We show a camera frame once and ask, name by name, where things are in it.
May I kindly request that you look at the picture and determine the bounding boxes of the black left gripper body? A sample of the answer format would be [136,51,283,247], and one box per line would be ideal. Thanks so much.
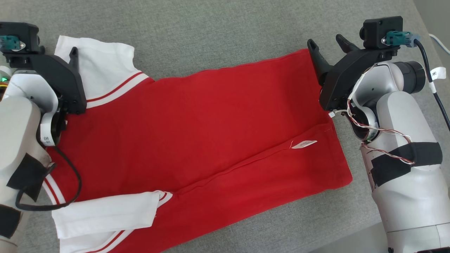
[30,53,88,115]

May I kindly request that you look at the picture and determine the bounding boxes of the red shirt with white sleeves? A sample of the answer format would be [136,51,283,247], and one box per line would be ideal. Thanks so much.
[41,35,353,253]

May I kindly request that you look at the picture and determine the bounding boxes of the black cable with teal connector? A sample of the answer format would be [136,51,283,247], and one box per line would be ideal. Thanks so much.
[382,31,450,131]

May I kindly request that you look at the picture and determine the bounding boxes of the red white twisted wires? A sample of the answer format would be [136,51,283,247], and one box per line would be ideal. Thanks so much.
[346,63,416,166]

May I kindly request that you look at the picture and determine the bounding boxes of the grey fabric sofa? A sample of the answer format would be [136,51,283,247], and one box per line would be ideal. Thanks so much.
[0,0,450,253]

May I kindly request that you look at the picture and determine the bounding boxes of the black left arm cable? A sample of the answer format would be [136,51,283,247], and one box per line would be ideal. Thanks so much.
[15,146,83,212]

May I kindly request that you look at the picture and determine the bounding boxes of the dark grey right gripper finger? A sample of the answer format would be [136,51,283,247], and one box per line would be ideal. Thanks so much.
[336,34,361,54]
[307,39,333,85]

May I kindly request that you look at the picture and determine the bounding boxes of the white cable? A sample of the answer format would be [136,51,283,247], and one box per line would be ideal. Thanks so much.
[429,33,450,55]

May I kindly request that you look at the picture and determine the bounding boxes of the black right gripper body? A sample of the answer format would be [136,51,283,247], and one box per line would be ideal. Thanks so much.
[318,47,400,111]

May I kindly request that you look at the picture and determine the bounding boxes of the white cable label tag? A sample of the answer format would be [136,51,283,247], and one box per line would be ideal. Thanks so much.
[430,67,447,83]

